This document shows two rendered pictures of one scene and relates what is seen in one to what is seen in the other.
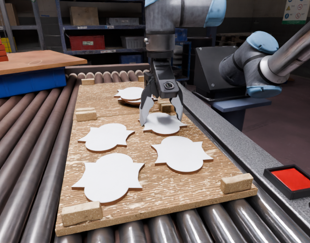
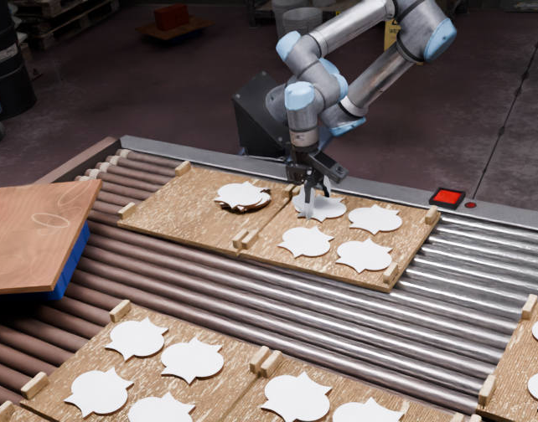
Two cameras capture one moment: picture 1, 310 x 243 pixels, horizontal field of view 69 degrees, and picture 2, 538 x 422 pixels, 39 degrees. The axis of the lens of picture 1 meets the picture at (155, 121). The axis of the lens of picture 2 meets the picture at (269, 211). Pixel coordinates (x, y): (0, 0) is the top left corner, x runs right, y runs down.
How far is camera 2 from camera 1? 1.61 m
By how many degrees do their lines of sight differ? 36
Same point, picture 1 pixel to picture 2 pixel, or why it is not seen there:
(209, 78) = (271, 131)
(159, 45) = (313, 138)
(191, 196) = (418, 236)
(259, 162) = (416, 198)
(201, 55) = (244, 104)
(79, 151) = (310, 262)
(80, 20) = not seen: outside the picture
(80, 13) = not seen: outside the picture
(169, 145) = (360, 219)
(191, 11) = (330, 100)
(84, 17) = not seen: outside the picture
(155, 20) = (308, 119)
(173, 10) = (318, 106)
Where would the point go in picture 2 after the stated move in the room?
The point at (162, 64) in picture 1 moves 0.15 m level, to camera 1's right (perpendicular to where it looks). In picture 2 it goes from (316, 153) to (353, 131)
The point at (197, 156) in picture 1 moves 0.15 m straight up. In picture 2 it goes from (389, 214) to (386, 164)
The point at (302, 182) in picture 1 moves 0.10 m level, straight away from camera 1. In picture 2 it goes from (453, 196) to (442, 178)
